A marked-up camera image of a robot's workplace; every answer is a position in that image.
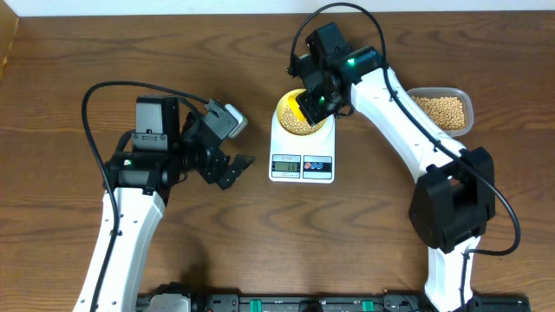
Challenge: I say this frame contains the soybeans in bowl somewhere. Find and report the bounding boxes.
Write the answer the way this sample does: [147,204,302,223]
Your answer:
[278,107,325,136]

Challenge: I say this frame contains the yellow bowl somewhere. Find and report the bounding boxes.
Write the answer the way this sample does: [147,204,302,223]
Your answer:
[275,89,335,137]

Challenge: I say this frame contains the yellow measuring scoop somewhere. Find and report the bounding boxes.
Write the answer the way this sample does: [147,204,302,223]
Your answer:
[287,95,306,122]

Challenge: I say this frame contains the clear plastic container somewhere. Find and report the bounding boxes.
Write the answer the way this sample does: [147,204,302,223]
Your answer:
[408,87,474,137]

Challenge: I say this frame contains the white digital kitchen scale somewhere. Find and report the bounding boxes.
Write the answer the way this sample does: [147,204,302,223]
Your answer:
[268,112,336,184]

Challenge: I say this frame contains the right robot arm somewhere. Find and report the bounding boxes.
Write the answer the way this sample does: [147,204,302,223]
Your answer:
[289,23,495,311]

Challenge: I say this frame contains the soybeans in container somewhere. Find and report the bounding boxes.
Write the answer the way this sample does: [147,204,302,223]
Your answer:
[412,96,465,131]

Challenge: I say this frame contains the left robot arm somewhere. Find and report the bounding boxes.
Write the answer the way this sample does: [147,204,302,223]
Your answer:
[75,96,254,311]

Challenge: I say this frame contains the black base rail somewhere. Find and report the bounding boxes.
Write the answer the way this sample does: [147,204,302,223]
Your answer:
[136,281,531,312]

